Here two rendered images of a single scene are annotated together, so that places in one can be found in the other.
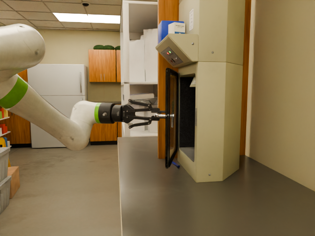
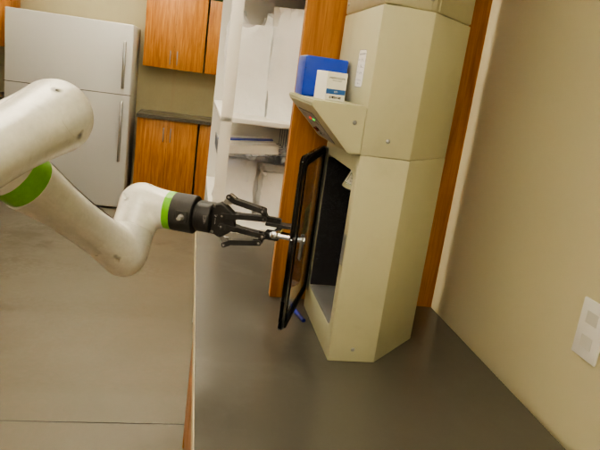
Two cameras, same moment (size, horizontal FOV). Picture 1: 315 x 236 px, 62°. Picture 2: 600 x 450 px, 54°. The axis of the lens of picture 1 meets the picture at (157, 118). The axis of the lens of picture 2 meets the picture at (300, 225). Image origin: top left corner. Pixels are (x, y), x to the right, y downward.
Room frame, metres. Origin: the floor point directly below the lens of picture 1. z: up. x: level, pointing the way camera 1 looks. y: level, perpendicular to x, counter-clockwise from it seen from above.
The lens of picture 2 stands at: (-0.23, 0.00, 1.55)
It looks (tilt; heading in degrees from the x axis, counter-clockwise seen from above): 14 degrees down; 358
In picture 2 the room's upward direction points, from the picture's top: 8 degrees clockwise
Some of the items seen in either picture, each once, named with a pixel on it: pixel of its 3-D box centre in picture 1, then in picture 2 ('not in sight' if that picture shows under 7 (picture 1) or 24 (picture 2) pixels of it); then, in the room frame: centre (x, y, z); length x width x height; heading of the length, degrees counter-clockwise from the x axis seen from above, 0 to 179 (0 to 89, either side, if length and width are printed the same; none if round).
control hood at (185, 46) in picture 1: (174, 53); (320, 120); (1.15, -0.07, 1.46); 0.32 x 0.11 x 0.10; 9
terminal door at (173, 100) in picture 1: (172, 115); (303, 232); (1.15, -0.06, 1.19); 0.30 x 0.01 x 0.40; 169
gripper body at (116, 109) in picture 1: (124, 113); (216, 218); (1.14, 0.14, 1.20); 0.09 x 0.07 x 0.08; 79
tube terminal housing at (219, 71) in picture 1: (213, 84); (387, 186); (1.18, -0.25, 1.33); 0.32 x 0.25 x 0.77; 9
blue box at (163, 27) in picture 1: (170, 33); (320, 77); (1.22, -0.06, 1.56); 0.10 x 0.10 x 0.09; 9
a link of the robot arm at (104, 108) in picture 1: (108, 113); (187, 213); (1.15, 0.22, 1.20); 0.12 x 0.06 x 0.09; 169
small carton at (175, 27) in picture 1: (176, 31); (330, 86); (1.10, -0.08, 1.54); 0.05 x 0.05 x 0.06; 27
